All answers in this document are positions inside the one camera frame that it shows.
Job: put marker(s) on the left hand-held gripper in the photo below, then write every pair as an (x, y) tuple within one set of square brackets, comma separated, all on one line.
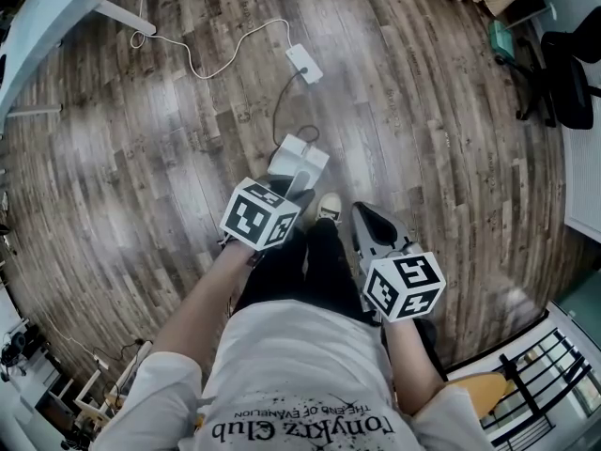
[(256, 216)]

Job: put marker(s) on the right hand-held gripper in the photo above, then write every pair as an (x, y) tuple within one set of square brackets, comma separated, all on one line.
[(404, 284)]

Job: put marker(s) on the person's left forearm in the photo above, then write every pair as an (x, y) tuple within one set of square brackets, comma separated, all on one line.
[(202, 299)]

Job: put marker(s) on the person's right forearm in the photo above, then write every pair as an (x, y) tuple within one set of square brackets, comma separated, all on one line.
[(413, 364)]

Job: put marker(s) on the person's right beige shoe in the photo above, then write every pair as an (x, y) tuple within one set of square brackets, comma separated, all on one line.
[(329, 205)]

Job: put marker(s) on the person's black trousers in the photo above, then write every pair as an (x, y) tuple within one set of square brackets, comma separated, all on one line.
[(300, 270)]

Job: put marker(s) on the white power strip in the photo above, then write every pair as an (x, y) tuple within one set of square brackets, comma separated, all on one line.
[(304, 63)]

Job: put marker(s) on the white printed t-shirt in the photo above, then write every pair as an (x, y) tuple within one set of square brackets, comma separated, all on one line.
[(300, 374)]

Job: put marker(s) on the yellow wooden seat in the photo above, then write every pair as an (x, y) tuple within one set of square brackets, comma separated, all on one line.
[(483, 390)]

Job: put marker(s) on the green box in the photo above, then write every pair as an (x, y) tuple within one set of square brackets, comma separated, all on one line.
[(502, 39)]

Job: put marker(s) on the black office chair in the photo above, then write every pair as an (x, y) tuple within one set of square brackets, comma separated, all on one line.
[(570, 82)]

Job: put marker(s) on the large white table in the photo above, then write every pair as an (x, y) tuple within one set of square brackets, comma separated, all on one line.
[(37, 17)]

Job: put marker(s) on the wooden frame rack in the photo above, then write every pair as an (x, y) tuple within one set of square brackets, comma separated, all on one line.
[(89, 395)]

